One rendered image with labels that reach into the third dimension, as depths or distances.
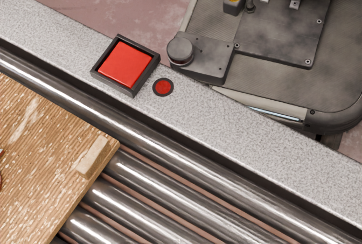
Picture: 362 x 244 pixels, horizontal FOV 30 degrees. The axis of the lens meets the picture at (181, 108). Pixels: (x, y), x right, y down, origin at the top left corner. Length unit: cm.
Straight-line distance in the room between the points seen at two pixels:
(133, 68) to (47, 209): 24
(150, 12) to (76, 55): 116
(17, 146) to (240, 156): 31
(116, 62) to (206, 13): 89
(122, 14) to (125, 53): 119
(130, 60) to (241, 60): 81
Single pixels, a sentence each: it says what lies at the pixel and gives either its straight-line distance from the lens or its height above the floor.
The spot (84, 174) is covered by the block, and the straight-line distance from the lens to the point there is 90.
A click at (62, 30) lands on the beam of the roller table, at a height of 92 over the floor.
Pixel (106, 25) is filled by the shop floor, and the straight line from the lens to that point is 218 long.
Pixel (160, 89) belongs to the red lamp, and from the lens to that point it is 98.
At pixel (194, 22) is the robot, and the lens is 185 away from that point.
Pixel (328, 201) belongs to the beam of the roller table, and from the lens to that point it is 92.
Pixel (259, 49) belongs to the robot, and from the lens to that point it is 178.
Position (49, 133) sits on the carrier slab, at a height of 94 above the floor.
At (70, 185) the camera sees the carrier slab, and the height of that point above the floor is 94.
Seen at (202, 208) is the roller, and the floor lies 92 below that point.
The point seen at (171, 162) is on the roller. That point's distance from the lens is 94.
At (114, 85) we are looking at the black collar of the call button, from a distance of 98.
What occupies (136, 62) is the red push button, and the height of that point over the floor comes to 93.
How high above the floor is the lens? 178
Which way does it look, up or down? 63 degrees down
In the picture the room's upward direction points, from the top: 11 degrees counter-clockwise
